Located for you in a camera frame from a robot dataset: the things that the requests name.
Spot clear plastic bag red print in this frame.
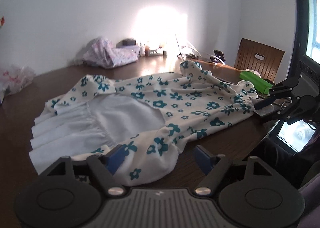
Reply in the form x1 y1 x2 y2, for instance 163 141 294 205
0 64 35 96

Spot pink floral garment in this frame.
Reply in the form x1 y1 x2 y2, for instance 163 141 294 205
83 38 120 69

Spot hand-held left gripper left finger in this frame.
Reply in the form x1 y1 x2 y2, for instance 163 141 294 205
46 144 125 196

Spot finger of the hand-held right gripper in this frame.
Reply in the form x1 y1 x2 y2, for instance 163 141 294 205
260 95 316 125
254 78 299 112

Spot white dress teal flowers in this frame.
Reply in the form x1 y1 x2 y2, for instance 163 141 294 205
29 60 259 185

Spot pink folded garment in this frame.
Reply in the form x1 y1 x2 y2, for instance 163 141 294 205
110 47 139 65

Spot black window frame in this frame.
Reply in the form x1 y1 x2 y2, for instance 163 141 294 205
285 0 320 155

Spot wooden chair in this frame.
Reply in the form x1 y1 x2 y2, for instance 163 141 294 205
234 38 286 83

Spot black phone stand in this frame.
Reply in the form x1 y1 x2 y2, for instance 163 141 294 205
207 50 225 65

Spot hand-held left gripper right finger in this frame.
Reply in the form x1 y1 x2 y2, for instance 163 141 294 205
194 145 272 196

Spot green case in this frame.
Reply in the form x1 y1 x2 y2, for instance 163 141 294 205
239 71 274 95

